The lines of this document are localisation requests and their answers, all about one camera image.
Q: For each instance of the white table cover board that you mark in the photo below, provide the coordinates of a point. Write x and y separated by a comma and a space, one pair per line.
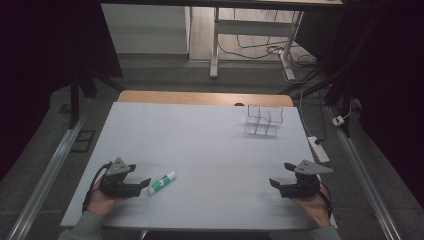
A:
206, 150

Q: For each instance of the white power strip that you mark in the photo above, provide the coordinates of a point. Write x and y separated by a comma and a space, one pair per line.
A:
318, 149

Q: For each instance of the small dark round object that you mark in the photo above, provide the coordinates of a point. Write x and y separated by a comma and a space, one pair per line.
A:
239, 104

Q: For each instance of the small white adapter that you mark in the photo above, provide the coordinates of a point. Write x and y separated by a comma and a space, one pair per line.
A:
338, 120

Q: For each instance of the white metal frame desk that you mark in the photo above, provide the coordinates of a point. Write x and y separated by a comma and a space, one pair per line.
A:
253, 28

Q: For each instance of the black stand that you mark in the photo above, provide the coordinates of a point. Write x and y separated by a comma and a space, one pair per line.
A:
78, 93

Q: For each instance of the person's right hand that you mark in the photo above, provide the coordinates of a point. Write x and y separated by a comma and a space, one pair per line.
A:
316, 210

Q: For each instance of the metal floor rail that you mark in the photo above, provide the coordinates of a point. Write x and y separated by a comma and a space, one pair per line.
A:
365, 186
46, 176

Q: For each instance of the black curtain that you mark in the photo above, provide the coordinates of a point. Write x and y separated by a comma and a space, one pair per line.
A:
50, 66
380, 83

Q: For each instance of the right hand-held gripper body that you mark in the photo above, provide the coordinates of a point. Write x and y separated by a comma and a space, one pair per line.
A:
305, 186

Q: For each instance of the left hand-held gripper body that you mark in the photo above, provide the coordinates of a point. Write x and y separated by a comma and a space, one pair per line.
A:
115, 185

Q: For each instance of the clear acrylic compartment organiser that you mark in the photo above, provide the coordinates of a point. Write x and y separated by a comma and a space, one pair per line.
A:
263, 121

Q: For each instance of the person's left hand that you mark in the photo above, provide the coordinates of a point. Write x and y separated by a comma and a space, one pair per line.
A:
101, 203

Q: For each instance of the white and green glue stick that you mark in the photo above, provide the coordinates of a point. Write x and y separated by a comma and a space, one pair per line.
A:
161, 182

